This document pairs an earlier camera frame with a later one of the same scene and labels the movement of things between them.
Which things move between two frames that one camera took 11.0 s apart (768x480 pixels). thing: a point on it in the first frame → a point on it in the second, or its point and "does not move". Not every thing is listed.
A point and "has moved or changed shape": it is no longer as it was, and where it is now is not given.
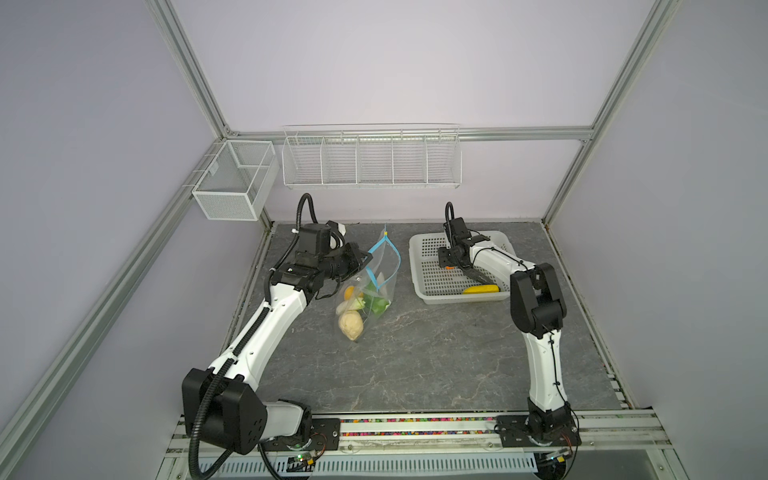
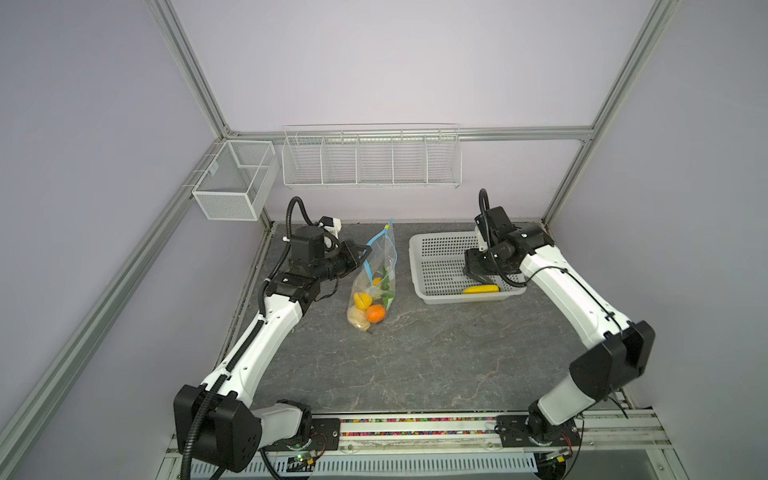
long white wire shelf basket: (372, 156) does not move
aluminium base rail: (605, 433) does not move
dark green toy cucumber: (480, 276) does not move
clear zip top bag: (362, 299) has moved or changed shape
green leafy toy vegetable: (372, 300) → (387, 294)
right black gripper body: (446, 257) → (483, 263)
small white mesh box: (236, 183) does not move
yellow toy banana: (474, 289) does not move
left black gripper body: (341, 265) does not move
